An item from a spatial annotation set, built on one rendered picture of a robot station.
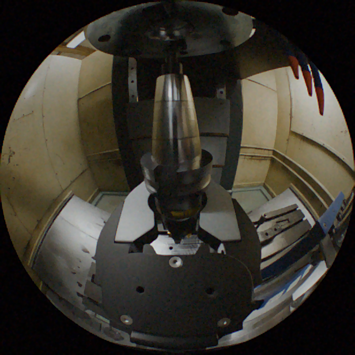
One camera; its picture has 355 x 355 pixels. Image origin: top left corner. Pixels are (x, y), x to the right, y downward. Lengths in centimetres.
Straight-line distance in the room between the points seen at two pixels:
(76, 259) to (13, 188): 66
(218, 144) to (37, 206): 127
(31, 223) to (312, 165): 206
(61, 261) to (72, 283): 17
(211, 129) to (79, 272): 113
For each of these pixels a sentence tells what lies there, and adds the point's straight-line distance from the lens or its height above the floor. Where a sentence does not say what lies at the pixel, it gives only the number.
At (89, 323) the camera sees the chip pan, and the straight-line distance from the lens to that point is 97.
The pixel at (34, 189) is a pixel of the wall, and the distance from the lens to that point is 104.
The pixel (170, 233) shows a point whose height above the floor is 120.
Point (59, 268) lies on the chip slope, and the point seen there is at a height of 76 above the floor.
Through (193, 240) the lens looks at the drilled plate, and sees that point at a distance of 38.
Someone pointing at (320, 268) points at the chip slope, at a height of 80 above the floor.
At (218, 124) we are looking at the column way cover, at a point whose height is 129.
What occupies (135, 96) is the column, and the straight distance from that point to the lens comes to 57.
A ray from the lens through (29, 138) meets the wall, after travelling 106.
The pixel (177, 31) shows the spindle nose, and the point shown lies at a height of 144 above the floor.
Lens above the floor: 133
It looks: 31 degrees down
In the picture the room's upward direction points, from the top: 3 degrees counter-clockwise
